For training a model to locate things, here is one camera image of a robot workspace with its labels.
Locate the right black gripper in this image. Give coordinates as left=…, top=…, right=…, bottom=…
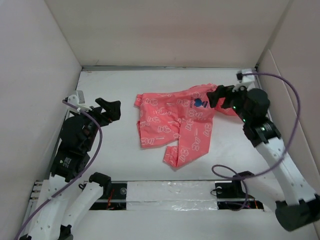
left=205, top=82, right=250, bottom=124

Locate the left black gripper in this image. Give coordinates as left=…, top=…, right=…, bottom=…
left=73, top=97, right=121, bottom=151

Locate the pink hooded kids jacket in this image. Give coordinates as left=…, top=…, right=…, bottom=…
left=134, top=83, right=236, bottom=168

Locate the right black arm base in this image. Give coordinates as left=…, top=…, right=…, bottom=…
left=210, top=180, right=264, bottom=211

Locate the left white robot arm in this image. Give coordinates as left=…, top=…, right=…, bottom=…
left=15, top=94, right=121, bottom=240

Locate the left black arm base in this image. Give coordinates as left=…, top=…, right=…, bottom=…
left=89, top=172, right=128, bottom=211

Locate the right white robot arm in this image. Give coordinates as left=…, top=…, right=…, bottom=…
left=206, top=85, right=320, bottom=232

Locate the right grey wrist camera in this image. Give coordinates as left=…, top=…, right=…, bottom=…
left=236, top=68, right=255, bottom=88

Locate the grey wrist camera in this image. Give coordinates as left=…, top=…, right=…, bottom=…
left=63, top=90, right=86, bottom=113
left=236, top=68, right=255, bottom=88

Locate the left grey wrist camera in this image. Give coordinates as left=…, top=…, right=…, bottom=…
left=63, top=90, right=86, bottom=113

